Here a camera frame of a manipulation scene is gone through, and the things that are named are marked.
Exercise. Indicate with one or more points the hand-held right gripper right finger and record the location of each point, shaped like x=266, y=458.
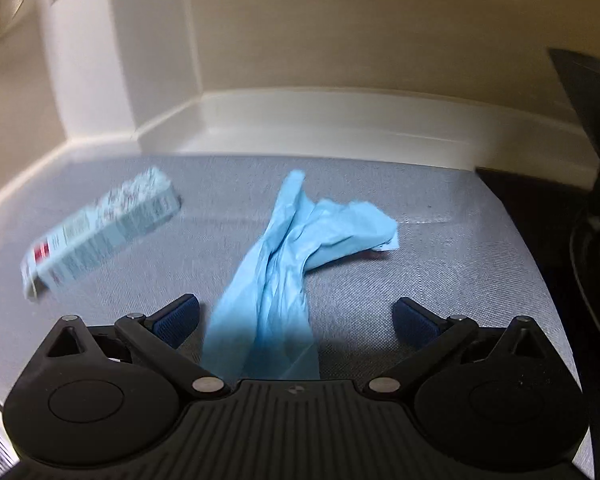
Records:
x=416, y=326

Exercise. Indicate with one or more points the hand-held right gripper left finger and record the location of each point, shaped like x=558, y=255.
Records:
x=176, y=321

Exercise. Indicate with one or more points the light blue plastic bag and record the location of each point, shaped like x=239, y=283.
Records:
x=270, y=285

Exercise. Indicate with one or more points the grey mat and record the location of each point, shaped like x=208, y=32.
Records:
x=430, y=240

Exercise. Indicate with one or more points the pale blue carton box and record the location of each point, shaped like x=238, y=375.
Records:
x=105, y=230

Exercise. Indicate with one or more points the black wok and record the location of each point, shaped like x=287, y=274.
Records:
x=595, y=100

